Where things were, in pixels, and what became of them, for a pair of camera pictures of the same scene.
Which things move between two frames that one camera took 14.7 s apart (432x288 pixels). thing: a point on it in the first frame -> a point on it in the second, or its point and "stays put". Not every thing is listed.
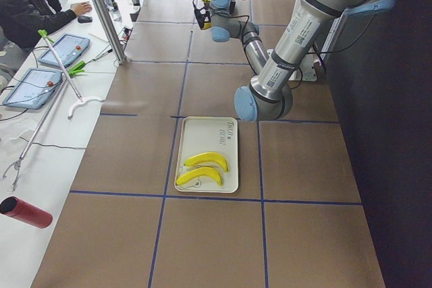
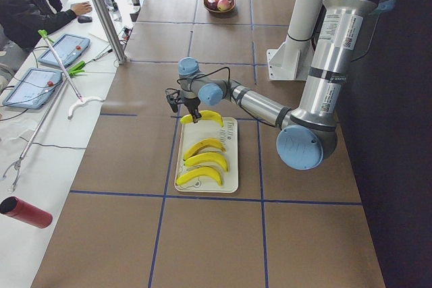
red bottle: [26, 212] stays put
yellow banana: [208, 156] stays put
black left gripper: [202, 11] -> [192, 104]
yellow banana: [198, 171] stays put
